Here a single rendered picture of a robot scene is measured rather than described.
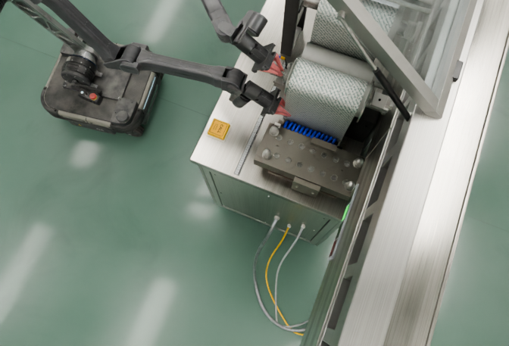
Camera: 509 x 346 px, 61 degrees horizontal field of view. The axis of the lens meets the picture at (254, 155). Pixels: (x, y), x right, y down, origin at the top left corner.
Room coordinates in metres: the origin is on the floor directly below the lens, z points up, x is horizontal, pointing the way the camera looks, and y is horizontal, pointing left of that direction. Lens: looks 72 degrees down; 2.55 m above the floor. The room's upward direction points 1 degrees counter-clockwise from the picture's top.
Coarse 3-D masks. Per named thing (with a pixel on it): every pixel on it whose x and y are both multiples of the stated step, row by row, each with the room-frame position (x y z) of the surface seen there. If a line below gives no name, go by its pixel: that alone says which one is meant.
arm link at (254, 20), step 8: (248, 16) 0.86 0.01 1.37; (256, 16) 0.85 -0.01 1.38; (224, 24) 0.82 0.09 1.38; (240, 24) 0.83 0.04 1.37; (248, 24) 0.83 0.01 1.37; (256, 24) 0.83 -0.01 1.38; (264, 24) 0.84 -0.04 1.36; (224, 32) 0.80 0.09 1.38; (232, 32) 0.80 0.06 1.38; (256, 32) 0.81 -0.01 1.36; (232, 40) 0.79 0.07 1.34
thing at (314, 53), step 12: (312, 48) 0.82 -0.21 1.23; (324, 48) 0.83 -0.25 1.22; (312, 60) 0.78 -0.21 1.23; (324, 60) 0.78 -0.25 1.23; (336, 60) 0.78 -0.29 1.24; (348, 60) 0.78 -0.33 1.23; (360, 60) 0.79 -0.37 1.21; (348, 72) 0.73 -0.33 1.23; (360, 72) 0.73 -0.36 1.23; (372, 72) 0.73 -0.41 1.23
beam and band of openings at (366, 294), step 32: (480, 0) 0.69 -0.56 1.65; (448, 96) 0.43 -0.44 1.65; (416, 128) 0.35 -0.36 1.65; (384, 160) 0.34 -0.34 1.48; (416, 160) 0.28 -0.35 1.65; (384, 192) 0.22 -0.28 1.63; (416, 192) 0.21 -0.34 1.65; (384, 224) 0.14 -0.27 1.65; (416, 224) 0.14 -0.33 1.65; (352, 256) 0.10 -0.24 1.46; (384, 256) 0.08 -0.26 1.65; (352, 288) 0.02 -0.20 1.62; (384, 288) 0.02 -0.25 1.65; (352, 320) -0.04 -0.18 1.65; (384, 320) -0.04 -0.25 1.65
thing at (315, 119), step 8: (288, 104) 0.65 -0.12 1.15; (296, 104) 0.64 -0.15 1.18; (288, 112) 0.65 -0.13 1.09; (296, 112) 0.64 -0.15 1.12; (304, 112) 0.62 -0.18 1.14; (312, 112) 0.61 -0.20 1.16; (320, 112) 0.60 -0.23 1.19; (296, 120) 0.63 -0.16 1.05; (304, 120) 0.62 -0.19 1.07; (312, 120) 0.61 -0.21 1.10; (320, 120) 0.60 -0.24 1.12; (328, 120) 0.59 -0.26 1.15; (336, 120) 0.58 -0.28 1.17; (344, 120) 0.57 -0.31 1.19; (312, 128) 0.61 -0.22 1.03; (320, 128) 0.60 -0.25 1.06; (328, 128) 0.59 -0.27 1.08; (336, 128) 0.57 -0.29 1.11; (344, 128) 0.57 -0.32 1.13; (336, 136) 0.57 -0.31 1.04
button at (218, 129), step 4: (216, 120) 0.69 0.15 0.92; (220, 120) 0.69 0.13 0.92; (212, 124) 0.67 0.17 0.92; (216, 124) 0.67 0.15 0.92; (220, 124) 0.67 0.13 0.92; (224, 124) 0.67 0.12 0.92; (228, 124) 0.67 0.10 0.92; (212, 128) 0.66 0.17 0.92; (216, 128) 0.66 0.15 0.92; (220, 128) 0.66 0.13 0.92; (224, 128) 0.66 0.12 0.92; (228, 128) 0.66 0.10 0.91; (208, 132) 0.64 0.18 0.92; (212, 132) 0.64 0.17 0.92; (216, 132) 0.64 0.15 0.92; (220, 132) 0.64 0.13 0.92; (224, 132) 0.64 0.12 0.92; (216, 136) 0.62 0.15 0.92; (220, 136) 0.62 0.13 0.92; (224, 136) 0.62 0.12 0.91
